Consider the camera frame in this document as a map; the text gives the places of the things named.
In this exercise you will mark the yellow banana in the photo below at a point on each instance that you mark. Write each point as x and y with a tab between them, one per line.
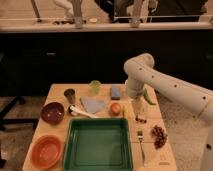
125	112

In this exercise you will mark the green plastic tray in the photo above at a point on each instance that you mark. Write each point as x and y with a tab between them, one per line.
98	145

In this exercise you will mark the red grape bunch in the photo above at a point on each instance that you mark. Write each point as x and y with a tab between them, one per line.
159	135

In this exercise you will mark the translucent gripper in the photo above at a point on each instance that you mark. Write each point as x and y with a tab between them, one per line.
138	108

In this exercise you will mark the white spoon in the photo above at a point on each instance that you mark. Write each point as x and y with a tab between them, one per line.
75	109

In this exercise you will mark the green plastic cup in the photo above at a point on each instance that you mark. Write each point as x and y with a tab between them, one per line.
94	86

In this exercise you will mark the orange bowl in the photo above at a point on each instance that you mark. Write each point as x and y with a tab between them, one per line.
46	152

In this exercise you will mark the orange fruit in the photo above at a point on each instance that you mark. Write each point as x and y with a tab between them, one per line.
115	109

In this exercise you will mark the metal fork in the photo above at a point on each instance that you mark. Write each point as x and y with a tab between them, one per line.
140	139

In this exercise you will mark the blue cloth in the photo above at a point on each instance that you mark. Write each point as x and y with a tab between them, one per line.
92	105

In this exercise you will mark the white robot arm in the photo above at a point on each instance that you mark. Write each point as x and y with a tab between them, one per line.
140	71

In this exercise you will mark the blue sponge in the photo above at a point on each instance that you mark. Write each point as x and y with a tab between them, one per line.
115	92

